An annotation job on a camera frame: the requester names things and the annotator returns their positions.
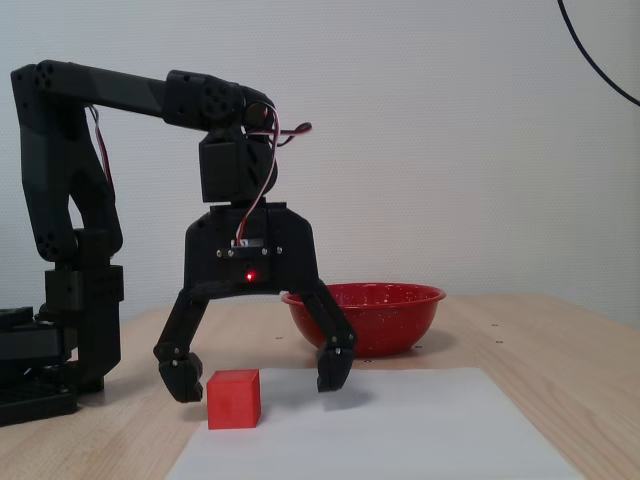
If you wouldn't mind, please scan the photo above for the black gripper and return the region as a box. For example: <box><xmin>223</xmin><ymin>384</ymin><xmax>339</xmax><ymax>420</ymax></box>
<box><xmin>152</xmin><ymin>201</ymin><xmax>360</xmax><ymax>405</ymax></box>

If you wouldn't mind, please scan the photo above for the red cube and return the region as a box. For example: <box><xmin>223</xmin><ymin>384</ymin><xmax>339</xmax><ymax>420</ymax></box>
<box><xmin>206</xmin><ymin>368</ymin><xmax>263</xmax><ymax>431</ymax></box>

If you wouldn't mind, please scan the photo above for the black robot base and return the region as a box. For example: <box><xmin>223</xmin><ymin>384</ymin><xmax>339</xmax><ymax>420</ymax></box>
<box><xmin>0</xmin><ymin>307</ymin><xmax>81</xmax><ymax>429</ymax></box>

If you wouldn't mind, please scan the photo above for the red speckled bowl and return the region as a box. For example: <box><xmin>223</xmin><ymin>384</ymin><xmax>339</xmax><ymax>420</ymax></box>
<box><xmin>281</xmin><ymin>282</ymin><xmax>448</xmax><ymax>359</ymax></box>

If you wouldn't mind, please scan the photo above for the white paper sheet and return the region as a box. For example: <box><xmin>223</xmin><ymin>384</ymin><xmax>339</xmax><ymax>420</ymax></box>
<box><xmin>164</xmin><ymin>367</ymin><xmax>586</xmax><ymax>480</ymax></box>

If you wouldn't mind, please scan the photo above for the red white gripper servo wire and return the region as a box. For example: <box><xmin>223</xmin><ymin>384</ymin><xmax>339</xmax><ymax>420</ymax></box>
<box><xmin>233</xmin><ymin>102</ymin><xmax>314</xmax><ymax>247</ymax></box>

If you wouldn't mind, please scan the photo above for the red white shoulder servo wire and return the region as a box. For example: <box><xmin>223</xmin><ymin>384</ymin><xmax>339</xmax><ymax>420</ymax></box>
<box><xmin>87</xmin><ymin>105</ymin><xmax>115</xmax><ymax>189</ymax></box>

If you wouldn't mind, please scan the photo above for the thin black hanging cable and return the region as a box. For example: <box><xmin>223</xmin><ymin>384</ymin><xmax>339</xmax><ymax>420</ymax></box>
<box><xmin>556</xmin><ymin>0</ymin><xmax>640</xmax><ymax>108</ymax></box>

